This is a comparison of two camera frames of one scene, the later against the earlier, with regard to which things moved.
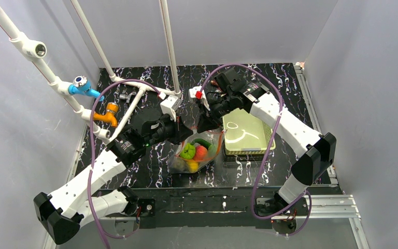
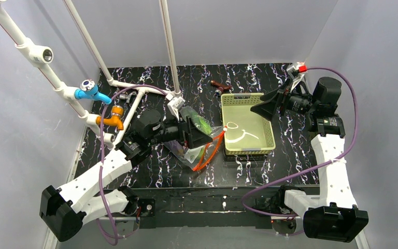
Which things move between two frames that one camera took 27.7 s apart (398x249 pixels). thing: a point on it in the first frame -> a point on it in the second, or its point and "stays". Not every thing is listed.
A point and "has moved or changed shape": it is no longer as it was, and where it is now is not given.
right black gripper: x=207 y=112 -> x=283 y=103
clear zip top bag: x=194 y=152 has moved or changed shape
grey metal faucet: x=126 y=96 stays
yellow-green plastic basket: x=244 y=134 stays
